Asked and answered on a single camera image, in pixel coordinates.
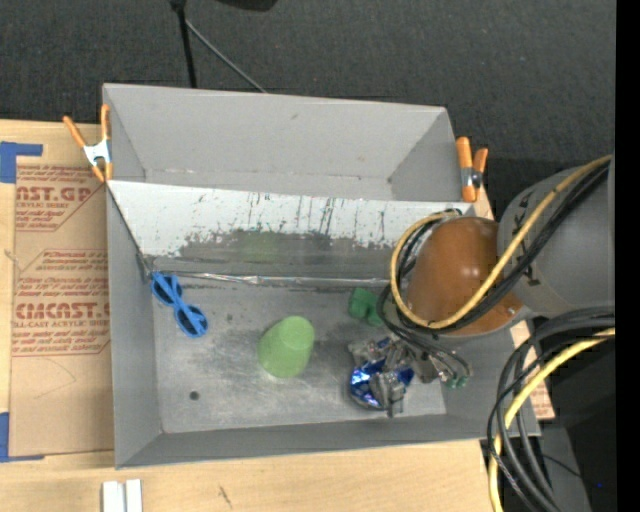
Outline dark green toy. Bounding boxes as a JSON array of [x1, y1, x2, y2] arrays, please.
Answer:
[[348, 287, 389, 327]]

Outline brown cardboard board, red print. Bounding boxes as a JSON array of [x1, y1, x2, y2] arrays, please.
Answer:
[[0, 118, 556, 461]]

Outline crumpled shiny blue packet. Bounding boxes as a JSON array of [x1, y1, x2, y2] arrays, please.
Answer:
[[348, 337, 416, 412]]

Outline grey metal bin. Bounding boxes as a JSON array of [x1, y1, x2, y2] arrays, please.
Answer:
[[101, 83, 544, 470]]

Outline blue sunglasses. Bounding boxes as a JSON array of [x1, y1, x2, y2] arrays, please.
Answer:
[[149, 271, 209, 339]]

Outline light green plastic cup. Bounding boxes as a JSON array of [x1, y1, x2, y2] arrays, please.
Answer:
[[256, 314, 316, 380]]

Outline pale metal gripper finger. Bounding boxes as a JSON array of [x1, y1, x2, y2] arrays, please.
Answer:
[[370, 370, 407, 419], [349, 338, 402, 363]]

